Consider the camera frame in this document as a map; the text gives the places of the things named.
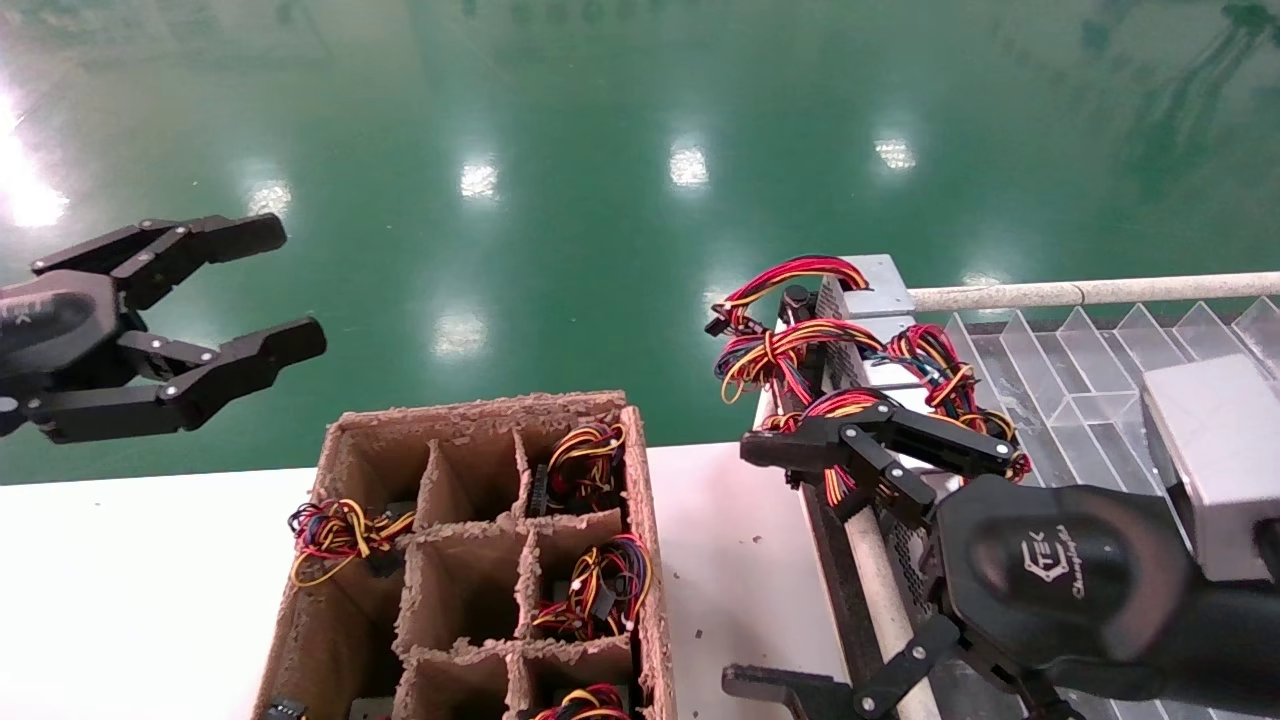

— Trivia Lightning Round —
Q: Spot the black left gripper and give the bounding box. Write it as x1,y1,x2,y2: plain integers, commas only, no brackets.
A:
0,213,329,445

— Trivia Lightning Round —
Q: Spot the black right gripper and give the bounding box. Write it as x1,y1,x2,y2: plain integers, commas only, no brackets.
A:
720,398,1203,720

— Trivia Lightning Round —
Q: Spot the silver power supply with wires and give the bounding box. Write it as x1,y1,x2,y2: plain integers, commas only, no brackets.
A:
750,385,966,521
713,317,946,403
527,420,629,518
528,533,656,641
705,254,916,338
530,683,633,720
880,323,1033,611

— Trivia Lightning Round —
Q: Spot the black rack edge strip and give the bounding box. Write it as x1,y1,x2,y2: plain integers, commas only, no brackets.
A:
798,450,901,720

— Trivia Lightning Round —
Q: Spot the clear acrylic divider rack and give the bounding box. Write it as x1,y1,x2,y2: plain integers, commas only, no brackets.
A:
940,297,1280,720

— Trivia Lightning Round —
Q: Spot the brown cardboard divider box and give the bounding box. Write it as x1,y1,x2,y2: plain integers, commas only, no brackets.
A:
252,390,679,720

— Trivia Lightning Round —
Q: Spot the wire bundle on box left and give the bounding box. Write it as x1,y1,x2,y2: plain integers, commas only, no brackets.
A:
287,497,417,589

